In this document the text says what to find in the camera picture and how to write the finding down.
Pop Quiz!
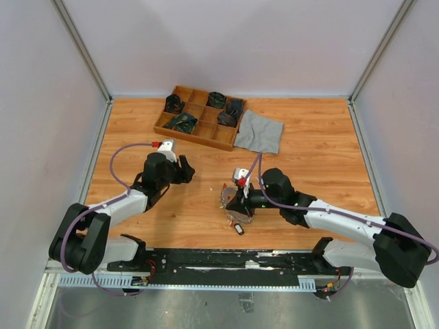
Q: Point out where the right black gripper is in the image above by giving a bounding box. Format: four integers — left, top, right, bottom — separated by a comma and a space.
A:
226, 182, 283, 217

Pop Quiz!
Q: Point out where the black key tag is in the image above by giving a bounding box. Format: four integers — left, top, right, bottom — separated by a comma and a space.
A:
233, 223, 245, 236

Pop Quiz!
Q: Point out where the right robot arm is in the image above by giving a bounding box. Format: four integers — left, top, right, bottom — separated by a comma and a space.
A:
222, 168, 433, 288

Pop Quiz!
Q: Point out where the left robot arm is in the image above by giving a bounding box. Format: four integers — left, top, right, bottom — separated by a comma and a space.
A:
49, 152, 195, 275

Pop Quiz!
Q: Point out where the blue patterned tie front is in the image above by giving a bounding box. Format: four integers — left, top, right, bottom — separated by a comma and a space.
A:
163, 112, 198, 134

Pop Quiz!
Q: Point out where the wooden divided tray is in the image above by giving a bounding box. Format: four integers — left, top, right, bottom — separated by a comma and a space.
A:
154, 85, 248, 151

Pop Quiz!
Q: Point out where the rolled purple tie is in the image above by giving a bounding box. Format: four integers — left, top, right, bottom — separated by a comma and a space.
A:
217, 111, 237, 127

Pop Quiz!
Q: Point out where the rolled dark tie back left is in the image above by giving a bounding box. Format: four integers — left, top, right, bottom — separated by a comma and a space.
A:
164, 94, 185, 114

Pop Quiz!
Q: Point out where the rolled dark tie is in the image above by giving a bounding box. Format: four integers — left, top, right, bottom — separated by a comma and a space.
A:
164, 94, 185, 114
225, 98, 244, 119

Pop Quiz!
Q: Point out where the grey folded cloth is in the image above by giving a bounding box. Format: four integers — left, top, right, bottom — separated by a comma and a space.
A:
234, 110, 284, 154

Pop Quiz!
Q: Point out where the rolled green tie back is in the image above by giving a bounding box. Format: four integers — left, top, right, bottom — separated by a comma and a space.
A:
206, 92, 227, 109

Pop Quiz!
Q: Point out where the rolled dark tie right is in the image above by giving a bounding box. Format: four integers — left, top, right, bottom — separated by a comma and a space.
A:
225, 98, 244, 119

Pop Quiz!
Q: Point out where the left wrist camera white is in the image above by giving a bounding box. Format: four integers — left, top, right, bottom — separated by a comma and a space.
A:
157, 139, 177, 162

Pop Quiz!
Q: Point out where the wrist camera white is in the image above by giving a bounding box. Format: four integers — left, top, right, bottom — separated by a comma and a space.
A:
232, 168, 250, 195
157, 139, 177, 162

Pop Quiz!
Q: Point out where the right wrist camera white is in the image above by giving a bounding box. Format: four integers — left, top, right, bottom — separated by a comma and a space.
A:
232, 168, 250, 195

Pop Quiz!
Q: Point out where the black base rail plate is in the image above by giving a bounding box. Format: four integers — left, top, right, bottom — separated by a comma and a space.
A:
106, 248, 350, 283

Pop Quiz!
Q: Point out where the slotted grey cable duct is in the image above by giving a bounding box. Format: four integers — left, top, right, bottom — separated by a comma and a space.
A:
58, 273, 317, 293

